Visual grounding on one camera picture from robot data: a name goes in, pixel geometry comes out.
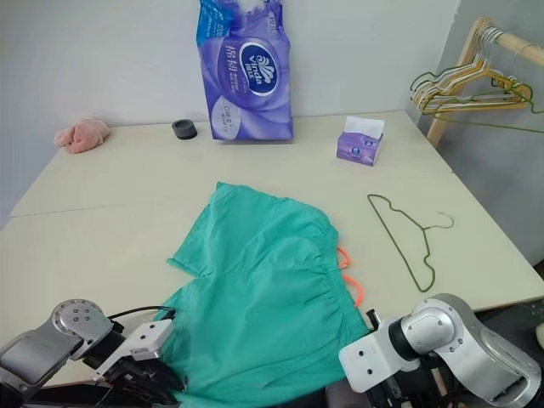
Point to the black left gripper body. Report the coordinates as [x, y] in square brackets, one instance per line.
[136, 378]

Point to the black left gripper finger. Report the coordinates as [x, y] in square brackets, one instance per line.
[163, 397]
[172, 380]

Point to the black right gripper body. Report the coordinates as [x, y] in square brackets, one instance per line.
[399, 393]

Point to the green shorts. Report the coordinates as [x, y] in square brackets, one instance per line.
[263, 297]

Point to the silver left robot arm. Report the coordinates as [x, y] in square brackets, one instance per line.
[72, 319]

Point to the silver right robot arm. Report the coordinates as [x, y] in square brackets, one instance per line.
[467, 340]

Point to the orange plastic hanger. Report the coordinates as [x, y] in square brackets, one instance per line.
[359, 294]

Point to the dark grey rounded shape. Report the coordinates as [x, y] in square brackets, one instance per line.
[338, 395]

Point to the pink plush cloth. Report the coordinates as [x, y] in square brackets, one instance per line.
[83, 136]

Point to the small purple tissue box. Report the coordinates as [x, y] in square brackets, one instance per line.
[359, 148]

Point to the large purple tissue pack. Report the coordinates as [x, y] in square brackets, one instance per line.
[251, 85]

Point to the wooden clothes rack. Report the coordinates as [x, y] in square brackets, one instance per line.
[523, 45]

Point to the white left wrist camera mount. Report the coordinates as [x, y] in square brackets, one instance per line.
[144, 336]

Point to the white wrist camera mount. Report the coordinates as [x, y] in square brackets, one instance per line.
[370, 357]
[144, 336]

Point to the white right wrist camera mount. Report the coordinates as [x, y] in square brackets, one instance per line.
[370, 357]

